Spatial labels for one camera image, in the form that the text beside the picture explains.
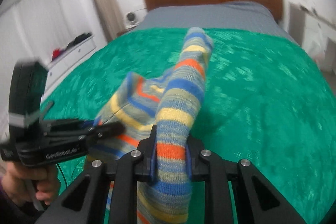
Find striped knitted sweater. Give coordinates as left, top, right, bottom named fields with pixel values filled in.
left=87, top=27, right=214, bottom=223

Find dark clothes on cabinet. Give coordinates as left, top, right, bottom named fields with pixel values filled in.
left=66, top=32, right=92, bottom=50

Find person's left hand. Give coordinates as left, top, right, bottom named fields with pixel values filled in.
left=1, top=162, right=60, bottom=206

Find white drawer cabinet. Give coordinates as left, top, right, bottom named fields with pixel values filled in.
left=42, top=35, right=96, bottom=102

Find red cloth on cabinet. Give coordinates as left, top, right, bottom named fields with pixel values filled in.
left=52, top=48, right=66, bottom=61

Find green floral bedspread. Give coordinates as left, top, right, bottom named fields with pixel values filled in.
left=47, top=28, right=335, bottom=223

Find white round fan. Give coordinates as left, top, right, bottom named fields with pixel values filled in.
left=125, top=12, right=138, bottom=26

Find white bedside shelf unit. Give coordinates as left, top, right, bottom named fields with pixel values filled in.
left=288, top=3, right=335, bottom=72

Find grey checked bed sheet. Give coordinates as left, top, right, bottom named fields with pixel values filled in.
left=135, top=1, right=295, bottom=42

